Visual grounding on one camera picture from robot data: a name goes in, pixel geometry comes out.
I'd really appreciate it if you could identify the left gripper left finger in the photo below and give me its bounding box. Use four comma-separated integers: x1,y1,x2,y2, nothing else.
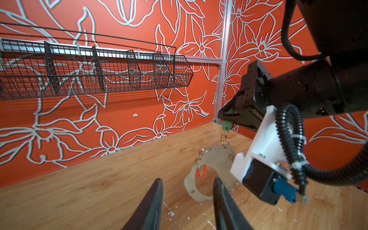
122,178,163,230

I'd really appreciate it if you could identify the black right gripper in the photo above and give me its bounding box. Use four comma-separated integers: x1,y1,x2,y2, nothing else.
217,60,272,131

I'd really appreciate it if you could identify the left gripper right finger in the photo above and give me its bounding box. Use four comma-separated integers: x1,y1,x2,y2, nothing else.
213,177,254,230

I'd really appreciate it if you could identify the green key tag with key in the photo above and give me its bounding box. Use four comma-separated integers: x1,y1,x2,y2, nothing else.
218,107,234,132

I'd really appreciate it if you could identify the silver key ring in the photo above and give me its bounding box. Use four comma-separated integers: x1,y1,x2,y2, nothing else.
220,130,231,149

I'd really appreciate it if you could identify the red key tag with key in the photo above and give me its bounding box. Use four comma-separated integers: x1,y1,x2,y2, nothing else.
195,165,207,178

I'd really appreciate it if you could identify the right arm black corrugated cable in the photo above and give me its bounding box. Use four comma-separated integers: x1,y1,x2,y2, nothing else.
274,0,368,196

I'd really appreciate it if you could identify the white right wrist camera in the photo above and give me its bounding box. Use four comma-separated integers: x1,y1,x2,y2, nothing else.
231,105,308,205

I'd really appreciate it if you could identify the black wire wall basket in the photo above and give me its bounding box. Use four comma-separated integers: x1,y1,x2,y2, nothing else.
1,35,194,101

